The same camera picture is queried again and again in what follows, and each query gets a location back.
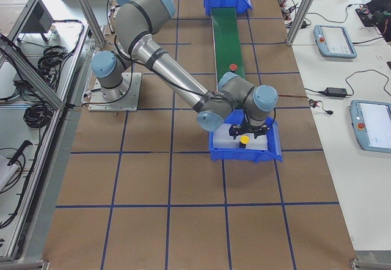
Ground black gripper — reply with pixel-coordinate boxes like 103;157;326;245
228;122;270;139

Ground yellow push button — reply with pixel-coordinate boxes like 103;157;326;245
239;135;250;148

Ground red push button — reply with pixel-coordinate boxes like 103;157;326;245
229;64;238;72

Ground blue bin right side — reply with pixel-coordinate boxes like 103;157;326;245
209;110;283;162

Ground white foam pad right bin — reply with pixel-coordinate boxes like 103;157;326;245
212;123;268;150

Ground green conveyor belt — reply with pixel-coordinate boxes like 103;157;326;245
211;7;245;82

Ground black power adapter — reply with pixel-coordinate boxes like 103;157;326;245
325;87;348;98

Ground teach pendant far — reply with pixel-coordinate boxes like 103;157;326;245
313;25;357;59

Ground teach pendant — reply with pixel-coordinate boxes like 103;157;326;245
349;100;390;153
313;25;357;59

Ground teach pendant near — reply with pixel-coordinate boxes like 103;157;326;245
349;100;390;153

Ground red black conveyor power cable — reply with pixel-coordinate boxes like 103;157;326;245
276;92;334;115

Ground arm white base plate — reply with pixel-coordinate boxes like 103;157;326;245
88;72;142;112

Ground aluminium frame post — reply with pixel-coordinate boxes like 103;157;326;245
286;0;313;46

